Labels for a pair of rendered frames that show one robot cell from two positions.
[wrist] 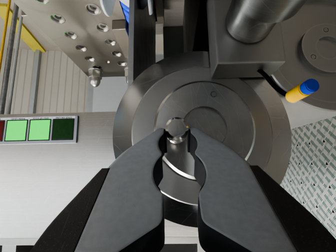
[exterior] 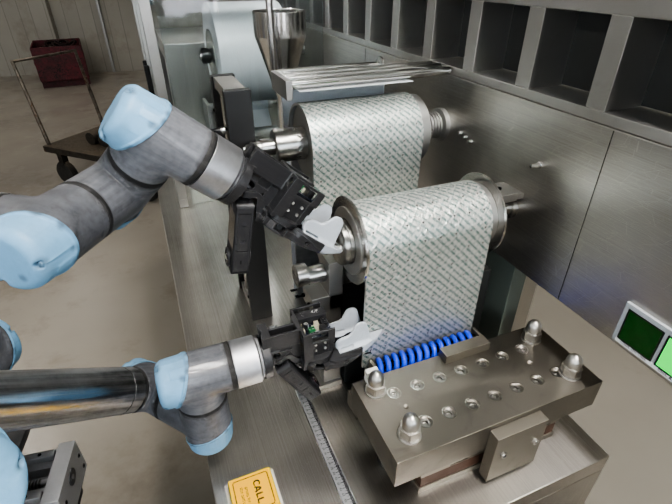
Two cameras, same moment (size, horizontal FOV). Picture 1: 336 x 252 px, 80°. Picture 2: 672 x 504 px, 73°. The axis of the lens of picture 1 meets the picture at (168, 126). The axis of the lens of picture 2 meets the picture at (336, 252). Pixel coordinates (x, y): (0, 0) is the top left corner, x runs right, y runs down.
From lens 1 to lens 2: 0.67 m
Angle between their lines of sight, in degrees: 67
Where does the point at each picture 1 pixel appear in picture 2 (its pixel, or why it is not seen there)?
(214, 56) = (331, 267)
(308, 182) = (382, 158)
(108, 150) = (589, 260)
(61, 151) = (659, 304)
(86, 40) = (494, 382)
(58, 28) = (489, 404)
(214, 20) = (329, 281)
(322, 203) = (371, 148)
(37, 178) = not seen: outside the picture
